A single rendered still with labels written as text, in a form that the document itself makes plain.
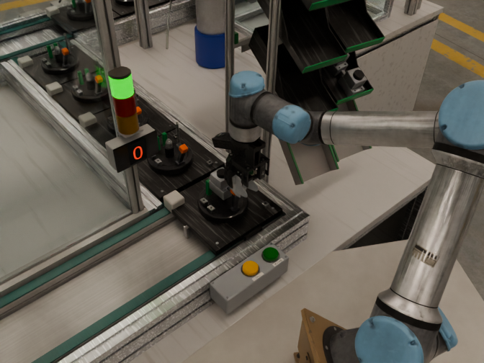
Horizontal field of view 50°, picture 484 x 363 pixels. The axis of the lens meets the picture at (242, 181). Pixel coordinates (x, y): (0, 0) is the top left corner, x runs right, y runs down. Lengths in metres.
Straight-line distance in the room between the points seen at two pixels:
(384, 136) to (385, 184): 0.66
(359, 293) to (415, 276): 0.53
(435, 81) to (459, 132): 3.21
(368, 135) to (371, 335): 0.42
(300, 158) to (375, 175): 0.35
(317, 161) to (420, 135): 0.52
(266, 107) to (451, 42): 3.68
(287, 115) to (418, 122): 0.26
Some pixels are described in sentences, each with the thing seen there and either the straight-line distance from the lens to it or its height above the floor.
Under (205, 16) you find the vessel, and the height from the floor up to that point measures 1.09.
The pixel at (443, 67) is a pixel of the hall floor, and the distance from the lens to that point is 4.32.
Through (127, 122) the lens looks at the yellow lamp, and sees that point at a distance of 1.25.
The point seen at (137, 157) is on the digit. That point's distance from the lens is 1.31.
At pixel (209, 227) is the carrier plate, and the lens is 1.42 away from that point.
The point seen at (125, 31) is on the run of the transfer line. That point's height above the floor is 0.92.
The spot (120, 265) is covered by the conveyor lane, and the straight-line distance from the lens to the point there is 1.44.
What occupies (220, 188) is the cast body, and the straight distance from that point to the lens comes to 1.40.
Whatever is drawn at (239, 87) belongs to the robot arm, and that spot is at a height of 1.42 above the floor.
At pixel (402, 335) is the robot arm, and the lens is 0.94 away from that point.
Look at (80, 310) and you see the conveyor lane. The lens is 1.38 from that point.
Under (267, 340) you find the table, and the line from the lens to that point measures 1.35.
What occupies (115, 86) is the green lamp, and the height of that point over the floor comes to 1.39.
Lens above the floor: 2.02
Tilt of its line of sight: 43 degrees down
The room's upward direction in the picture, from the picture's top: 1 degrees clockwise
